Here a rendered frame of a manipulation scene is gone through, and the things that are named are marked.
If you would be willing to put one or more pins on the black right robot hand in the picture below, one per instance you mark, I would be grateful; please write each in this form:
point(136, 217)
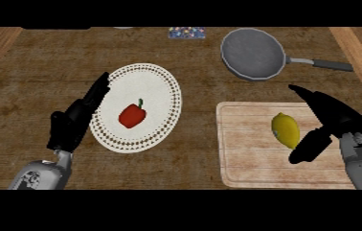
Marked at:
point(330, 113)

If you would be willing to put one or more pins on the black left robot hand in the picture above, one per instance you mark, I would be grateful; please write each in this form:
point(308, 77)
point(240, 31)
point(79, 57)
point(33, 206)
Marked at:
point(76, 116)

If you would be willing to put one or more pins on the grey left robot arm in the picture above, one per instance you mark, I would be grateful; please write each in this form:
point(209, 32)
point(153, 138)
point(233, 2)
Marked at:
point(42, 172)

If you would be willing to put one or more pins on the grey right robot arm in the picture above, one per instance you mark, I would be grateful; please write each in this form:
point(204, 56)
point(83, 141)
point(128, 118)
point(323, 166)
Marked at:
point(351, 159)

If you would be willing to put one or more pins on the yellow lemon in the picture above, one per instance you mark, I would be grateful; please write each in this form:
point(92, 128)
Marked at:
point(286, 131)

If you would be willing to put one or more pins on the pale wooden cutting board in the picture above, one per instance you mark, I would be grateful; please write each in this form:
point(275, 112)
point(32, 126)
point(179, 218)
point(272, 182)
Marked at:
point(264, 151)

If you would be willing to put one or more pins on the grey frying pan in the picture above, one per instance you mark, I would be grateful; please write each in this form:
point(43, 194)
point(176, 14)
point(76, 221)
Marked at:
point(256, 54)

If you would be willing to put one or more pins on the red bell pepper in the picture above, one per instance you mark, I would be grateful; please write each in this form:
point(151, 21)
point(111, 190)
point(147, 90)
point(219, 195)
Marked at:
point(132, 115)

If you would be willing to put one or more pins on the white round placemat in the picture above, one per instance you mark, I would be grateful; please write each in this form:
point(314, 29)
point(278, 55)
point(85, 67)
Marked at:
point(139, 108)

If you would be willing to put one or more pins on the pale round object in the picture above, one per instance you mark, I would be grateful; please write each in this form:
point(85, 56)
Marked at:
point(125, 27)

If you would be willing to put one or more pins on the blue patterned box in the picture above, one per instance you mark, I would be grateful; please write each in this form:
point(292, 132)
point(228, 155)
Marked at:
point(187, 32)

